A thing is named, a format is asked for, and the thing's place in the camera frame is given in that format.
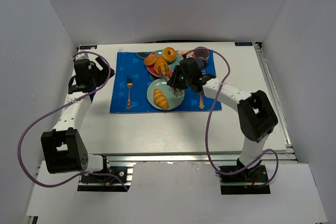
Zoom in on striped croissant bread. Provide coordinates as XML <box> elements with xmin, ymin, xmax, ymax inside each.
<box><xmin>153</xmin><ymin>57</ymin><xmax>169</xmax><ymax>76</ymax></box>

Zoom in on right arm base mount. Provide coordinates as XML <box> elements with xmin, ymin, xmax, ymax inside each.
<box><xmin>217</xmin><ymin>165</ymin><xmax>271</xmax><ymax>195</ymax></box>

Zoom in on gold iridescent knife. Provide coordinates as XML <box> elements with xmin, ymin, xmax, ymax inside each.
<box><xmin>199</xmin><ymin>94</ymin><xmax>205</xmax><ymax>110</ymax></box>

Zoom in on striped bread roll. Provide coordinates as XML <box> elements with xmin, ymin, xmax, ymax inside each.
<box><xmin>153</xmin><ymin>89</ymin><xmax>169</xmax><ymax>110</ymax></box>

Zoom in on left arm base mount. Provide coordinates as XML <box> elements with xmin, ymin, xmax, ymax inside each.
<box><xmin>77</xmin><ymin>156</ymin><xmax>132</xmax><ymax>193</ymax></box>

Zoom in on sesame burger bun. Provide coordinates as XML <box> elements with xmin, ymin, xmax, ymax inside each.
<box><xmin>143</xmin><ymin>53</ymin><xmax>158</xmax><ymax>66</ymax></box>

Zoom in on blue patterned placemat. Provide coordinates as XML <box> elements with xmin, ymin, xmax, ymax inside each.
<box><xmin>110</xmin><ymin>52</ymin><xmax>216</xmax><ymax>114</ymax></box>

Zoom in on light green flower plate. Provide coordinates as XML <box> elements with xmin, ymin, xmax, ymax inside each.
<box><xmin>147</xmin><ymin>79</ymin><xmax>185</xmax><ymax>111</ymax></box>

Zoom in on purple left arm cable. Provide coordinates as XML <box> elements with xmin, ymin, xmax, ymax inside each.
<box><xmin>17</xmin><ymin>51</ymin><xmax>130</xmax><ymax>192</ymax></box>

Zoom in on gold ornate fork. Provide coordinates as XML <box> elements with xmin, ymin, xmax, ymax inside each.
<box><xmin>127</xmin><ymin>76</ymin><xmax>133</xmax><ymax>110</ymax></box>

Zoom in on purple mug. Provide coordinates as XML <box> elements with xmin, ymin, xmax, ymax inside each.
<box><xmin>193</xmin><ymin>46</ymin><xmax>209</xmax><ymax>67</ymax></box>

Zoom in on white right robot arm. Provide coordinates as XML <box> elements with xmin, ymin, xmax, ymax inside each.
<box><xmin>165</xmin><ymin>58</ymin><xmax>278</xmax><ymax>176</ymax></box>

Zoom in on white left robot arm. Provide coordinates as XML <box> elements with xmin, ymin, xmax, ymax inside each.
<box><xmin>41</xmin><ymin>52</ymin><xmax>114</xmax><ymax>174</ymax></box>

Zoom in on red rimmed bread plate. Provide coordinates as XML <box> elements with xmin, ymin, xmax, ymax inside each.
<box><xmin>146</xmin><ymin>49</ymin><xmax>183</xmax><ymax>77</ymax></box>

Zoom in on aluminium table frame rail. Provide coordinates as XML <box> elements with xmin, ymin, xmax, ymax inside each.
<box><xmin>253</xmin><ymin>42</ymin><xmax>299</xmax><ymax>163</ymax></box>

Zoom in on orange bagel ring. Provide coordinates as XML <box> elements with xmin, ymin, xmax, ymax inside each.
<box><xmin>161</xmin><ymin>47</ymin><xmax>177</xmax><ymax>62</ymax></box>

